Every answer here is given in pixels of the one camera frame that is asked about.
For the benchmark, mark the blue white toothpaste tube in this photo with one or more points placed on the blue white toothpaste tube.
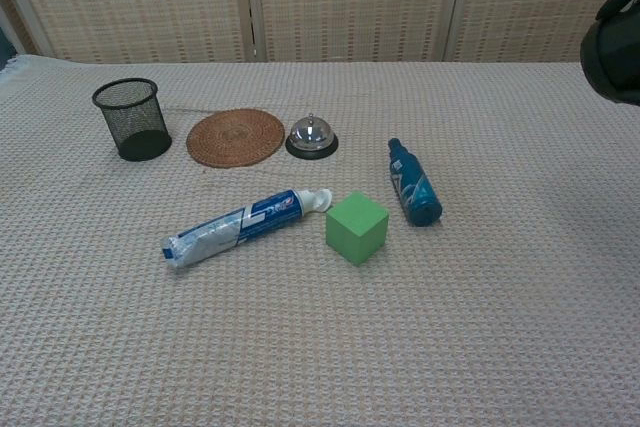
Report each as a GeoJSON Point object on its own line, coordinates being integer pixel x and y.
{"type": "Point", "coordinates": [235, 229]}

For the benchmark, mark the green cube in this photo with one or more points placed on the green cube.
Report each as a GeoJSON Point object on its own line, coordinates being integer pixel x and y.
{"type": "Point", "coordinates": [357, 229]}

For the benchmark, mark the bamboo folding screen panel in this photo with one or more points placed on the bamboo folding screen panel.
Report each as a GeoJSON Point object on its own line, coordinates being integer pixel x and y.
{"type": "Point", "coordinates": [125, 2]}
{"type": "Point", "coordinates": [530, 2]}
{"type": "Point", "coordinates": [350, 2]}

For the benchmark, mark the black mesh pen holder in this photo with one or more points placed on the black mesh pen holder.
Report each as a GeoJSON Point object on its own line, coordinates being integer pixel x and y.
{"type": "Point", "coordinates": [137, 127]}

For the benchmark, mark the silver call bell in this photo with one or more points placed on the silver call bell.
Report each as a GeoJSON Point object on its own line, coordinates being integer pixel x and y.
{"type": "Point", "coordinates": [311, 134]}

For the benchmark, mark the beige waffle tablecloth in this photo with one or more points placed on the beige waffle tablecloth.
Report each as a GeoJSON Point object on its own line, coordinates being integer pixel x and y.
{"type": "Point", "coordinates": [320, 337]}

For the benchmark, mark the round woven rattan coaster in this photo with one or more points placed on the round woven rattan coaster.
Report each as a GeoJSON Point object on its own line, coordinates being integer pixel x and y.
{"type": "Point", "coordinates": [235, 137]}

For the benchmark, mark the blue spray bottle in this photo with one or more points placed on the blue spray bottle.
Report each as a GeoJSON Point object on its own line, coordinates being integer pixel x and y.
{"type": "Point", "coordinates": [415, 187]}

